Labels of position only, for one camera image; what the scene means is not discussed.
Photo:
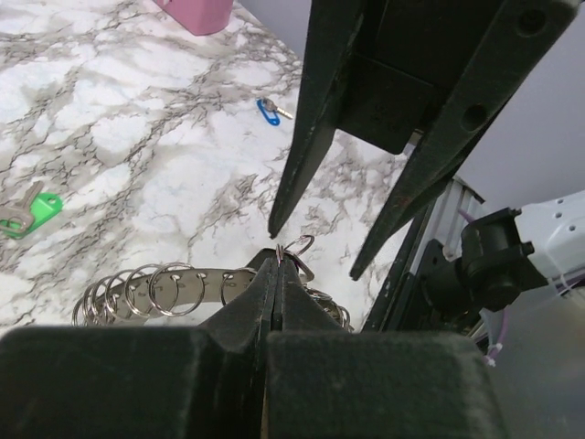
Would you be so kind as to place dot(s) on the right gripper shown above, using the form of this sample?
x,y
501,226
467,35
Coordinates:
x,y
441,68

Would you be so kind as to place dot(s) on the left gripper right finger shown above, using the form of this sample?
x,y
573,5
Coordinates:
x,y
334,384

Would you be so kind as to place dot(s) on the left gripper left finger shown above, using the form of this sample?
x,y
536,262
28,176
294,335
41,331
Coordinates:
x,y
142,382

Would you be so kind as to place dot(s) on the metal disc keyring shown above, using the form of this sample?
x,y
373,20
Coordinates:
x,y
130,297

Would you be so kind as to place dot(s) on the pink holder block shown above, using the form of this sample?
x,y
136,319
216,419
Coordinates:
x,y
199,17

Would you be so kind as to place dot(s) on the key with green tag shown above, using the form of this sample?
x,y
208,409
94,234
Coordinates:
x,y
33,210

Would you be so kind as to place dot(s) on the aluminium frame rail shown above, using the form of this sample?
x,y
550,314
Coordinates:
x,y
457,206

